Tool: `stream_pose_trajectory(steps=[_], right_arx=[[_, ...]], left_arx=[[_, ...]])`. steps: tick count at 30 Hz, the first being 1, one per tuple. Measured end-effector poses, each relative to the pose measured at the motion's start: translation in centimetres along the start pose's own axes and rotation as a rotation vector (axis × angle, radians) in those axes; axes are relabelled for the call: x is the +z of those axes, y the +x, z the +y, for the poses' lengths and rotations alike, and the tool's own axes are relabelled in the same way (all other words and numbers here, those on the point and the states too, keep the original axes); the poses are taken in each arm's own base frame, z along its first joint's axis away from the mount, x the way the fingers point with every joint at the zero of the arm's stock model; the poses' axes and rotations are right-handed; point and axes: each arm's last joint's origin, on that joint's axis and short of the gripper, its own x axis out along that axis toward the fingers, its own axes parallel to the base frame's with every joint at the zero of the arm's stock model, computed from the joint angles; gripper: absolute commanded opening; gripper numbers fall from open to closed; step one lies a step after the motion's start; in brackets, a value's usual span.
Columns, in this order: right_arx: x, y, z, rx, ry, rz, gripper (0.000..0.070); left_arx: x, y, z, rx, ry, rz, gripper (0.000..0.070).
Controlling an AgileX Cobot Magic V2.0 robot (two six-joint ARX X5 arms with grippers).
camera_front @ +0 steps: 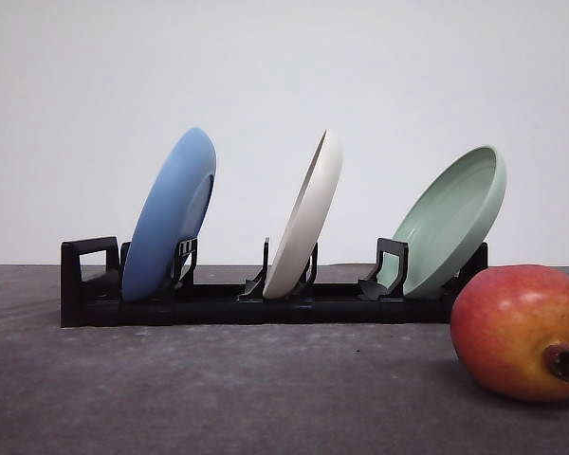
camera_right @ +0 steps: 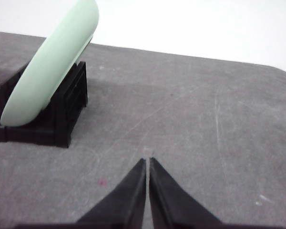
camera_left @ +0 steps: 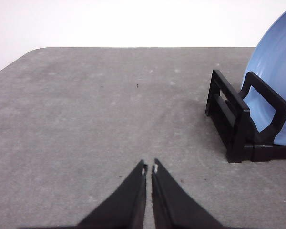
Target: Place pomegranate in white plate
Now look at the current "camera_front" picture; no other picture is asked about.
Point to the white plate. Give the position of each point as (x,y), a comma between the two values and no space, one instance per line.
(304,223)

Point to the red yellow pomegranate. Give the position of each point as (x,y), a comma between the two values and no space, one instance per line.
(509,327)

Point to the blue plate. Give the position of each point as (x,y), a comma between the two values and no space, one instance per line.
(171,209)

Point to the green plate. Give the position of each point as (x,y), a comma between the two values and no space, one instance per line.
(448,223)

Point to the black plate rack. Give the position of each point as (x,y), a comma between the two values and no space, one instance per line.
(93,294)

